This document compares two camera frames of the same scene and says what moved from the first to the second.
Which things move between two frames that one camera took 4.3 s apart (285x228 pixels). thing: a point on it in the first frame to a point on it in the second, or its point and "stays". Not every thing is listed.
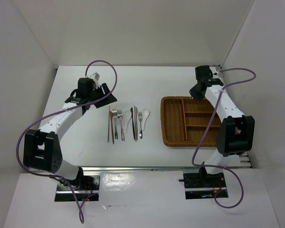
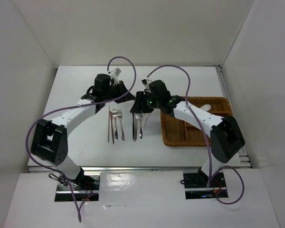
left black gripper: (110, 99) to (121, 87)
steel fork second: (120, 117) stays
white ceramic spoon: (145, 114) stays
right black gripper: (194, 94) to (139, 108)
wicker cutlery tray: (185, 121) stays
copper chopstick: (111, 116) stays
